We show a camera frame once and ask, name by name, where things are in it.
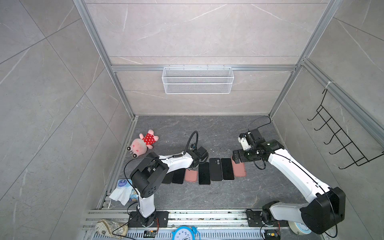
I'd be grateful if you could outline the black phone case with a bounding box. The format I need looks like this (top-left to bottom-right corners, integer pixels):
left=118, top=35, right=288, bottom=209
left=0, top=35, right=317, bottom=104
left=162, top=172, right=174, bottom=184
left=209, top=158, right=223, bottom=182

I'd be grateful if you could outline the pink phone case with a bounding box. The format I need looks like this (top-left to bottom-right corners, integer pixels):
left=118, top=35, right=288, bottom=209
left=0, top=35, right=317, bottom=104
left=232, top=160, right=247, bottom=178
left=185, top=170, right=198, bottom=183

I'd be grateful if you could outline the long black phone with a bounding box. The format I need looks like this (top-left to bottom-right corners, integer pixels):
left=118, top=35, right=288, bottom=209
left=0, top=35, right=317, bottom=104
left=172, top=169, right=186, bottom=185

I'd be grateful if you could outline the phone with pink edge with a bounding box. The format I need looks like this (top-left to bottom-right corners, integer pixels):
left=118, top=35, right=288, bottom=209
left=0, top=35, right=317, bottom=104
left=221, top=158, right=235, bottom=180

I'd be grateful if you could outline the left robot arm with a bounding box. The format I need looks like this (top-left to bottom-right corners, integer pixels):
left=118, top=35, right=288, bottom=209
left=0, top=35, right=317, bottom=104
left=130, top=147, right=209, bottom=220

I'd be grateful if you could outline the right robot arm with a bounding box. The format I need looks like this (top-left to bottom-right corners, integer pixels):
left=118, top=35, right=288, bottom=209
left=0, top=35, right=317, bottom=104
left=232, top=129, right=346, bottom=235

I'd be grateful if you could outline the pink pig plush toy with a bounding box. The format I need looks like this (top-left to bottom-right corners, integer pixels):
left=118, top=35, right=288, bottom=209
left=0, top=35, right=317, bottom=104
left=127, top=130, right=159, bottom=158

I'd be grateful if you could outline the blue alarm clock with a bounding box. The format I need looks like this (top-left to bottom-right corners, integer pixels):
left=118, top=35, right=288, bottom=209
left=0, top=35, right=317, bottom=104
left=172, top=226, right=201, bottom=240

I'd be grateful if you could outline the wet wipes pack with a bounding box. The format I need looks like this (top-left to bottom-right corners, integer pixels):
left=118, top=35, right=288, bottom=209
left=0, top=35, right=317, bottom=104
left=110, top=179, right=138, bottom=206

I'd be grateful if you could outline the cream alarm clock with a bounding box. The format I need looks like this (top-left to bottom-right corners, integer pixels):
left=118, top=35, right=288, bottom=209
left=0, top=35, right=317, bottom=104
left=288, top=221, right=312, bottom=236

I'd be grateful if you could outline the crumpled patterned cloth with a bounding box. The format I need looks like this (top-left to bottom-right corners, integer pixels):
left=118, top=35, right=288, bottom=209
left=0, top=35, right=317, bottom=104
left=95, top=219, right=129, bottom=239

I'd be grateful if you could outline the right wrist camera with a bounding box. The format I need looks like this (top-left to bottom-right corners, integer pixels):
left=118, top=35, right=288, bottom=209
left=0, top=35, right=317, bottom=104
left=238, top=133, right=252, bottom=151

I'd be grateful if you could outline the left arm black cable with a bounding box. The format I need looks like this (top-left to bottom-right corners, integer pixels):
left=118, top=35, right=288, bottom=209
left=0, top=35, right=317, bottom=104
left=182, top=130, right=200, bottom=155

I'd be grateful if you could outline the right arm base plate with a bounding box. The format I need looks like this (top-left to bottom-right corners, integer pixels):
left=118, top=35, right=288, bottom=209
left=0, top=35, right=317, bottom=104
left=245, top=209, right=289, bottom=228

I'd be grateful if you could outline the aluminium mounting rail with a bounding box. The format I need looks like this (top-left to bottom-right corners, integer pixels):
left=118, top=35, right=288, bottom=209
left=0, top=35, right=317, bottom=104
left=82, top=209, right=332, bottom=231

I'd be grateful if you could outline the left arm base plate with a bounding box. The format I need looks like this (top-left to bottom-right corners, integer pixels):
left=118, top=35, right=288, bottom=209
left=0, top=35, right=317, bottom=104
left=128, top=211, right=169, bottom=228

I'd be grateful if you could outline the black wire hook rack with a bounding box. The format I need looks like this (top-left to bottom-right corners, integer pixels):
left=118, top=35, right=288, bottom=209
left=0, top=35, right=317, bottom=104
left=307, top=89, right=384, bottom=170

